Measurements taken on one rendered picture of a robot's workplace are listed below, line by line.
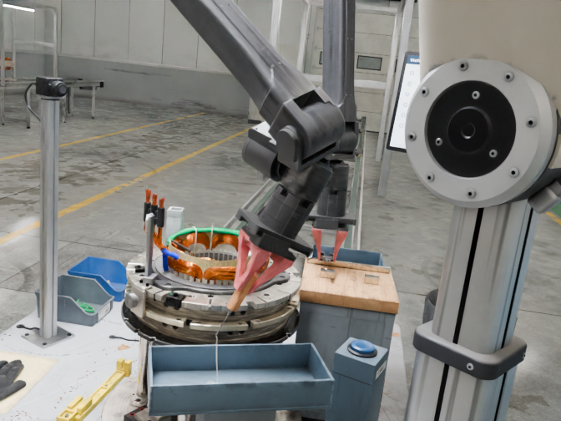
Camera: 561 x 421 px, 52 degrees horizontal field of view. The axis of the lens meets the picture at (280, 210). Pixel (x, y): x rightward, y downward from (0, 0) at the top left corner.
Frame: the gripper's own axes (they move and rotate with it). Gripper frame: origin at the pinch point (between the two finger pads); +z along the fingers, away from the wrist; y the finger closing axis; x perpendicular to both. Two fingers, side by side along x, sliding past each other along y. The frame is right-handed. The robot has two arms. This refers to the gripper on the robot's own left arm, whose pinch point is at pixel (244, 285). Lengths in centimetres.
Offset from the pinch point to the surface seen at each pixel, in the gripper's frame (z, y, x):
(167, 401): 16.2, 5.2, 5.5
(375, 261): -4, -55, -37
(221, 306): 8.2, -5.4, -10.5
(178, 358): 15.3, 0.9, -4.2
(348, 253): -3, -49, -40
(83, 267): 44, -13, -98
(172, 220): 4.6, -2.5, -36.3
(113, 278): 44, -22, -95
